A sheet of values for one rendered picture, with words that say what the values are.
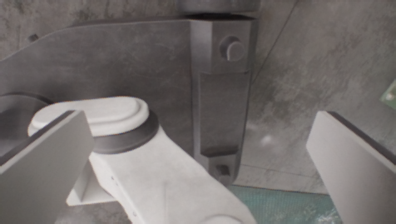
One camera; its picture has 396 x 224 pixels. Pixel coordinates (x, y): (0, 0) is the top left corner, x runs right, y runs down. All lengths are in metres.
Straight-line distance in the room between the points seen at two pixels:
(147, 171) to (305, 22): 0.66
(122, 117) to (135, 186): 0.12
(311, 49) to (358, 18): 0.20
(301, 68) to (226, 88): 0.40
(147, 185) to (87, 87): 0.29
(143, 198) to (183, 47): 0.31
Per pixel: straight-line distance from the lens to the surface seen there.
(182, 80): 0.48
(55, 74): 0.52
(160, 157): 0.32
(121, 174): 0.31
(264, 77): 0.75
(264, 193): 1.20
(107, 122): 0.35
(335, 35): 0.86
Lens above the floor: 0.61
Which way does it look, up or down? 58 degrees down
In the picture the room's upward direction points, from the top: 161 degrees clockwise
